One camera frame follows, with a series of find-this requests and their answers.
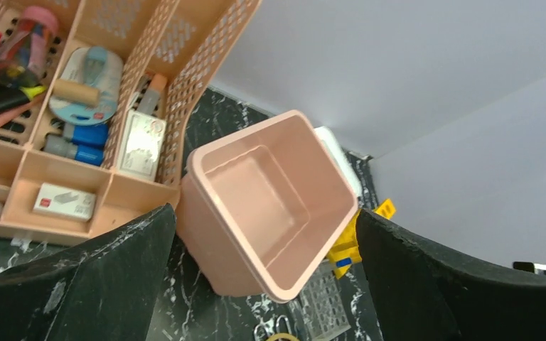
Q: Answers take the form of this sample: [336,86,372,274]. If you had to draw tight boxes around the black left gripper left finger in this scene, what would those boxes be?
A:
[0,204,176,340]

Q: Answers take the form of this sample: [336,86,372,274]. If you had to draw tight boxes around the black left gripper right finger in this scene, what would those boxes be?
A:
[356,210,546,340]

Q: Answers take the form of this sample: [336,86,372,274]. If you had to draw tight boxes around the pink plastic bin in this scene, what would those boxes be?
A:
[175,110,358,303]

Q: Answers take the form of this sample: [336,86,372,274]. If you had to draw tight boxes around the yellow test tube rack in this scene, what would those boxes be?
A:
[326,198,397,281]

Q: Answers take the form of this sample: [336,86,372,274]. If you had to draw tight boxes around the clear plastic tube rack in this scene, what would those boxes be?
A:
[299,260,351,340]

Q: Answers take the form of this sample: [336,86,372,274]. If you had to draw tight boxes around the white staples box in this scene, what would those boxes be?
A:
[32,183,97,222]

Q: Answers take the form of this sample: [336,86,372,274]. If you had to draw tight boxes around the blue cap glue stick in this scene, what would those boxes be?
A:
[41,122,109,167]

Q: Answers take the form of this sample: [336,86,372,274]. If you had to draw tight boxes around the white card box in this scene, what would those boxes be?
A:
[116,109,166,181]

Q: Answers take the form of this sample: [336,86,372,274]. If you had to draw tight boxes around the white container lid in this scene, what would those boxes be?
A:
[314,126,363,197]

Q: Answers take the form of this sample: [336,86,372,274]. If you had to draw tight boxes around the pink desk organizer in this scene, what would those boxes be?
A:
[0,1,259,246]

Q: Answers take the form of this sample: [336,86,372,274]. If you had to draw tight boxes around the round tape dispenser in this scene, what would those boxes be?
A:
[49,46,123,126]

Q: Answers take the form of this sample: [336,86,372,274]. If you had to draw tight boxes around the black yellow highlighter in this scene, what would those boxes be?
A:
[0,85,47,114]

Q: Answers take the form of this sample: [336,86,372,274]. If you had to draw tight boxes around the clear jar of clips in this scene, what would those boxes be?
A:
[0,6,59,87]

